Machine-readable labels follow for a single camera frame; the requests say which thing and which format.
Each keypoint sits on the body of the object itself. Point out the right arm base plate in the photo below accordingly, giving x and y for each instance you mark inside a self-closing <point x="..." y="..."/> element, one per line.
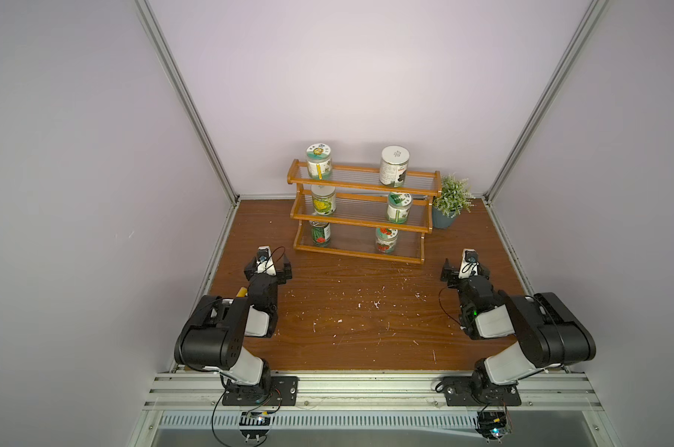
<point x="470" y="391"/>

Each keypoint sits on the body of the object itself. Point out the right controller board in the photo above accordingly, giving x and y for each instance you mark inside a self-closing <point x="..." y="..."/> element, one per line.
<point x="493" y="426"/>

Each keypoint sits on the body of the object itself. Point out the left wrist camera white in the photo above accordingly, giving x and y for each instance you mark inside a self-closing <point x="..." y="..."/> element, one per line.
<point x="264" y="261"/>

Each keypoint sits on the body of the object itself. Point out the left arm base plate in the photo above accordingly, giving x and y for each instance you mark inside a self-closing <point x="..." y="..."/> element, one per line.
<point x="271" y="391"/>

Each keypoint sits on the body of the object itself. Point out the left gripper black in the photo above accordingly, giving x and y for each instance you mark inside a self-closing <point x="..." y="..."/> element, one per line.
<point x="284" y="269"/>

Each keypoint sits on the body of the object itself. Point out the wooden three-tier shelf rack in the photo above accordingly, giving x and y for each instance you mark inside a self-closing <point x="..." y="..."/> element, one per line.
<point x="361" y="205"/>

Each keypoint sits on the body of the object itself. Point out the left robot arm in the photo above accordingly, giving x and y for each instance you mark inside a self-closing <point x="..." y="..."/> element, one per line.
<point x="212" y="339"/>

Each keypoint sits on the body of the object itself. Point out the yellow flower seed jar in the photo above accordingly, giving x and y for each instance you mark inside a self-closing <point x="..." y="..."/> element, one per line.
<point x="324" y="199"/>

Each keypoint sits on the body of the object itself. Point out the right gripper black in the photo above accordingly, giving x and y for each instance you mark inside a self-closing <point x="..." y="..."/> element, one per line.
<point x="449" y="274"/>

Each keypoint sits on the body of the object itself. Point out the sunflower seed jar green label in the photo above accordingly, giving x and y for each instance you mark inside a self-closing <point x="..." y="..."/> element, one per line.
<point x="319" y="161"/>

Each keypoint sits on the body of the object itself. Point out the left controller board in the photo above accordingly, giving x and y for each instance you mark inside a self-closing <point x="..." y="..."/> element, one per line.
<point x="254" y="427"/>

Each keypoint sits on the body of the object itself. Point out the controller board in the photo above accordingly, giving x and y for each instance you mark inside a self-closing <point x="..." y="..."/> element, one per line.
<point x="254" y="427"/>
<point x="493" y="426"/>

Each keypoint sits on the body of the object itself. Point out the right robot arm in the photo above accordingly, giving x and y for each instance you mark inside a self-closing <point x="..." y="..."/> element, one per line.
<point x="547" y="334"/>

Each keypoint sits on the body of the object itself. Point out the tomato seed jar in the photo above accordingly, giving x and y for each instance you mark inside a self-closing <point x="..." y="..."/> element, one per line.
<point x="386" y="239"/>

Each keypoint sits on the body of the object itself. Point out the small potted green plant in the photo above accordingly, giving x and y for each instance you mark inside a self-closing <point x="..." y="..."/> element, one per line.
<point x="455" y="198"/>

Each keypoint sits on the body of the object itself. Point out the green tree lid seed jar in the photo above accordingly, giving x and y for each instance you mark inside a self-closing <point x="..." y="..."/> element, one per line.
<point x="398" y="207"/>

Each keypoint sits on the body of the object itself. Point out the dark green watermelon seed can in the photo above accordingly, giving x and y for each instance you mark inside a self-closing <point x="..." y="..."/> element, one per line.
<point x="321" y="234"/>

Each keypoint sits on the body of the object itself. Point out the white lid seed can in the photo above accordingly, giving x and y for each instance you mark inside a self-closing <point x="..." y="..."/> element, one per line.
<point x="394" y="165"/>

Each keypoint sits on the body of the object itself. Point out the aluminium front rail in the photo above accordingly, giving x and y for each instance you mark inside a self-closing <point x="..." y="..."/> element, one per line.
<point x="428" y="391"/>

